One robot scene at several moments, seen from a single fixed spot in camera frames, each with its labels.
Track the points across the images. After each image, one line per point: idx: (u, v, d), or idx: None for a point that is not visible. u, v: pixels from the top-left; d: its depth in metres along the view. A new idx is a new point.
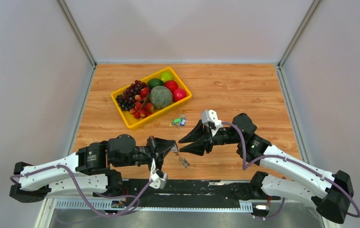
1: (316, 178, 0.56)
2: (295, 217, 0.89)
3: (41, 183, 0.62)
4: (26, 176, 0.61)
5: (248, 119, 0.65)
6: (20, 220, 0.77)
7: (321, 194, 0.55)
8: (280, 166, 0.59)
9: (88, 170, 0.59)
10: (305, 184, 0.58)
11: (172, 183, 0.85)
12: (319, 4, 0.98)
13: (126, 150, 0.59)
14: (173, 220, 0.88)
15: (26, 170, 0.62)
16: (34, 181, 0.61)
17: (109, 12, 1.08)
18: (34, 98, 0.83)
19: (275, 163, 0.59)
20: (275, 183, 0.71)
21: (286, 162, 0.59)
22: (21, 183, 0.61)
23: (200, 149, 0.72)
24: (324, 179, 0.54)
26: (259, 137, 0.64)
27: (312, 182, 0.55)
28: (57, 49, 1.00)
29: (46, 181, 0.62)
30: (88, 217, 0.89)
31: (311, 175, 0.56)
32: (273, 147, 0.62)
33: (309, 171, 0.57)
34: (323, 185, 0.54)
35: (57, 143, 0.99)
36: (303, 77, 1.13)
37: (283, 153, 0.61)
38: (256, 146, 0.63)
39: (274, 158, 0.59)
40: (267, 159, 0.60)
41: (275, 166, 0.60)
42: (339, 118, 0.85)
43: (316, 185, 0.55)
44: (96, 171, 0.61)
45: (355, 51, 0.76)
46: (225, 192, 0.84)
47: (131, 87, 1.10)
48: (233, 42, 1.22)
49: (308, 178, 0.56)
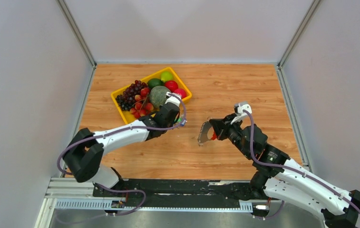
1: (334, 196, 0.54)
2: (295, 218, 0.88)
3: (114, 145, 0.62)
4: (104, 137, 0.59)
5: (257, 129, 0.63)
6: (20, 221, 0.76)
7: (337, 212, 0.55)
8: (298, 181, 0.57)
9: (151, 132, 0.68)
10: (321, 201, 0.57)
11: (172, 183, 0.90)
12: (318, 4, 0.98)
13: (176, 108, 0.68)
14: (173, 220, 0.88)
15: (99, 133, 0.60)
16: (114, 140, 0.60)
17: (109, 12, 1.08)
18: (34, 99, 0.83)
19: (293, 178, 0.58)
20: (279, 188, 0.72)
21: (305, 178, 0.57)
22: (102, 143, 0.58)
23: (218, 127, 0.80)
24: (342, 199, 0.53)
26: (277, 150, 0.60)
27: (330, 200, 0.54)
28: (57, 50, 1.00)
29: (119, 142, 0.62)
30: (88, 217, 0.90)
31: (329, 193, 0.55)
32: (292, 161, 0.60)
33: (327, 189, 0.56)
34: (341, 204, 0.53)
35: (57, 143, 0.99)
36: (302, 77, 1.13)
37: (301, 168, 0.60)
38: (274, 158, 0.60)
39: (293, 173, 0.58)
40: (286, 174, 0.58)
41: (292, 180, 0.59)
42: (340, 117, 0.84)
43: (334, 204, 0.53)
44: (157, 133, 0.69)
45: (355, 52, 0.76)
46: (225, 192, 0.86)
47: (131, 87, 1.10)
48: (233, 42, 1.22)
49: (326, 195, 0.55)
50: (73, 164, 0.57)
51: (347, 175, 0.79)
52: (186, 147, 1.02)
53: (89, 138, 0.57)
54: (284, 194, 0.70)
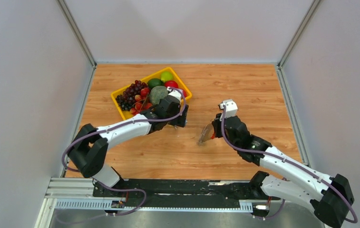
1: (312, 179, 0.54)
2: (295, 218, 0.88)
3: (118, 139, 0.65)
4: (108, 131, 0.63)
5: (237, 119, 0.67)
6: (20, 221, 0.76)
7: (318, 197, 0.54)
8: (278, 166, 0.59)
9: (154, 125, 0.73)
10: (303, 186, 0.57)
11: (173, 183, 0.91)
12: (318, 4, 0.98)
13: (175, 100, 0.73)
14: (173, 220, 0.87)
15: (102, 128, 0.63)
16: (118, 134, 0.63)
17: (108, 12, 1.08)
18: (34, 98, 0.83)
19: (273, 164, 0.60)
20: (275, 184, 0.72)
21: (285, 162, 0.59)
22: (106, 137, 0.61)
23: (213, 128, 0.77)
24: (320, 181, 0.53)
26: (261, 139, 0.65)
27: (308, 183, 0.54)
28: (57, 49, 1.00)
29: (122, 137, 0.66)
30: (88, 217, 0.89)
31: (308, 176, 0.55)
32: (274, 148, 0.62)
33: (306, 173, 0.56)
34: (319, 186, 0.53)
35: (57, 143, 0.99)
36: (302, 77, 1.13)
37: (282, 154, 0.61)
38: (256, 146, 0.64)
39: (273, 159, 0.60)
40: (266, 159, 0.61)
41: (274, 166, 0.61)
42: (340, 117, 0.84)
43: (312, 186, 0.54)
44: (158, 126, 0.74)
45: (355, 51, 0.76)
46: (225, 192, 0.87)
47: (131, 87, 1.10)
48: (233, 42, 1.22)
49: (305, 179, 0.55)
50: (78, 159, 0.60)
51: (347, 175, 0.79)
52: (186, 147, 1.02)
53: (93, 133, 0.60)
54: (278, 190, 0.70)
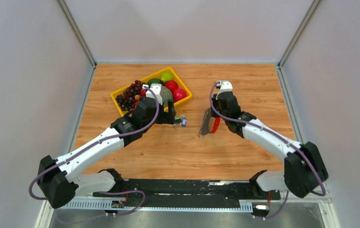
1: (282, 144, 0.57)
2: (295, 218, 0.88)
3: (84, 165, 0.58)
4: (68, 162, 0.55)
5: (230, 92, 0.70)
6: (19, 221, 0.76)
7: None
8: (256, 134, 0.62)
9: (128, 137, 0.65)
10: (274, 152, 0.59)
11: (173, 183, 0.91)
12: (318, 4, 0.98)
13: (153, 103, 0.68)
14: (173, 220, 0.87)
15: (61, 159, 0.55)
16: (80, 162, 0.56)
17: (108, 12, 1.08)
18: (34, 98, 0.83)
19: (252, 131, 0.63)
20: (267, 174, 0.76)
21: (263, 130, 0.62)
22: (66, 170, 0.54)
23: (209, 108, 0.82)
24: (289, 145, 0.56)
26: (248, 113, 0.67)
27: (278, 147, 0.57)
28: (57, 49, 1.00)
29: (90, 161, 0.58)
30: (88, 217, 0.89)
31: (279, 141, 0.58)
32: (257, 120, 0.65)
33: (278, 138, 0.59)
34: (286, 149, 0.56)
35: (57, 142, 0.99)
36: (302, 76, 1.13)
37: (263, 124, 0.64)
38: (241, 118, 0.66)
39: (252, 127, 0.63)
40: (247, 128, 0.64)
41: (252, 134, 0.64)
42: (340, 117, 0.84)
43: (280, 149, 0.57)
44: (134, 136, 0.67)
45: (355, 51, 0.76)
46: (225, 192, 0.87)
47: (131, 87, 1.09)
48: (232, 42, 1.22)
49: (276, 143, 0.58)
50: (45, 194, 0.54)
51: (347, 175, 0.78)
52: (186, 147, 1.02)
53: (51, 168, 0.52)
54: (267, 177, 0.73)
